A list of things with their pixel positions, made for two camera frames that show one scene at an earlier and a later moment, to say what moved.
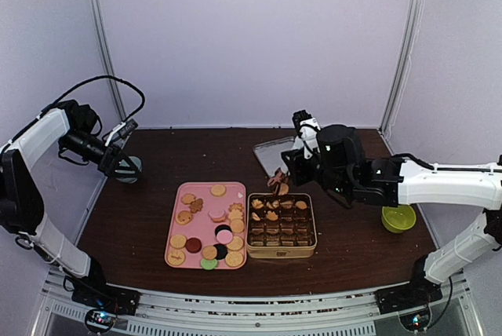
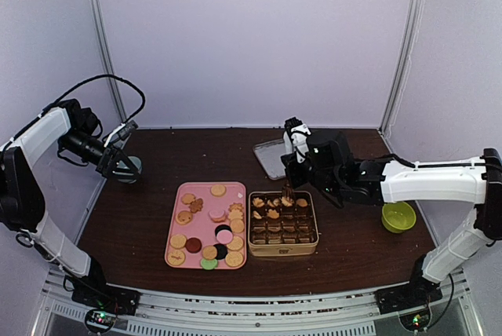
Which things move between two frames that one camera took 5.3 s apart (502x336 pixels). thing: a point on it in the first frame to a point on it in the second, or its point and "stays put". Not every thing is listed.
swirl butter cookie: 256,203 stays put
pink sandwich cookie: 224,236 stays put
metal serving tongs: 276,181 to 289,191
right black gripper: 295,166 stays put
